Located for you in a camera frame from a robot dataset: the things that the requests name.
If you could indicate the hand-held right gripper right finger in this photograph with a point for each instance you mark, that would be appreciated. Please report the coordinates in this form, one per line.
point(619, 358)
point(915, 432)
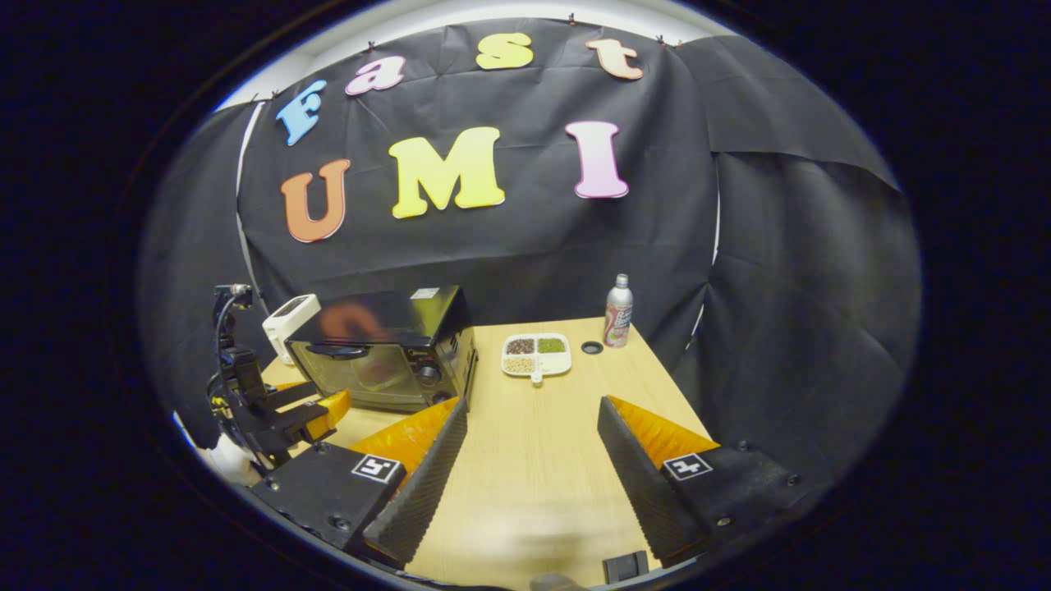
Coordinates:
point(644, 488)

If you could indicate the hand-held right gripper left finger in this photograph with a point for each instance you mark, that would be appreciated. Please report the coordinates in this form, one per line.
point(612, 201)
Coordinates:
point(419, 492)

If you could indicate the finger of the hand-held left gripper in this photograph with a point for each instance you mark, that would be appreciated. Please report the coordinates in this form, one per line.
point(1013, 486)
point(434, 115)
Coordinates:
point(291, 394)
point(308, 423)

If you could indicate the black electric oven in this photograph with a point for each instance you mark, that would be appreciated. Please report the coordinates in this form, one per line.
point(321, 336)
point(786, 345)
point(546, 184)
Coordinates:
point(386, 353)

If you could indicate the white toaster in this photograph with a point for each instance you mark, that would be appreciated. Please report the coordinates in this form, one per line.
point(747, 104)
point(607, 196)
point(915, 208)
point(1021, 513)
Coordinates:
point(287, 320)

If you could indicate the small black round cap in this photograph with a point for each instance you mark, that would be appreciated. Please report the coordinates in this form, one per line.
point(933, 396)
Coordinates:
point(591, 347)

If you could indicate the white divided snack plate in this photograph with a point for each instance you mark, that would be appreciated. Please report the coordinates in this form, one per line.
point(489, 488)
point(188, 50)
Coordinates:
point(538, 355)

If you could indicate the silver drink bottle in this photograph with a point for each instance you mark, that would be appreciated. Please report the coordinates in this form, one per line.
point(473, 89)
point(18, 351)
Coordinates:
point(618, 316)

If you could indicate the black backdrop cloth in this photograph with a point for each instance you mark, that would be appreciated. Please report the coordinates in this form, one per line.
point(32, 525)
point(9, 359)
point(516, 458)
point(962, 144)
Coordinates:
point(534, 246)

